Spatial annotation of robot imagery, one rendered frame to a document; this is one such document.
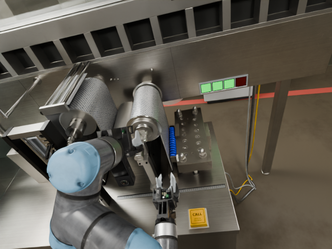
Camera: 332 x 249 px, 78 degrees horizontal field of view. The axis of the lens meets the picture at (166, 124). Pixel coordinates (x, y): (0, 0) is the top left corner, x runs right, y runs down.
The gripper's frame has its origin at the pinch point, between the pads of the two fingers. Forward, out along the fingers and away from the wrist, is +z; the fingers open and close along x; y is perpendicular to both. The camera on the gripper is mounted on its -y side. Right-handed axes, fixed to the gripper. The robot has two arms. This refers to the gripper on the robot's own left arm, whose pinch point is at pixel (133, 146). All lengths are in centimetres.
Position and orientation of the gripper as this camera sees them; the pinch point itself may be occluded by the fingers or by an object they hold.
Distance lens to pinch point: 67.8
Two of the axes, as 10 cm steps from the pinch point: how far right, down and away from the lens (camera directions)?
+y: -1.6, -9.9, -0.3
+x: -9.8, 1.6, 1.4
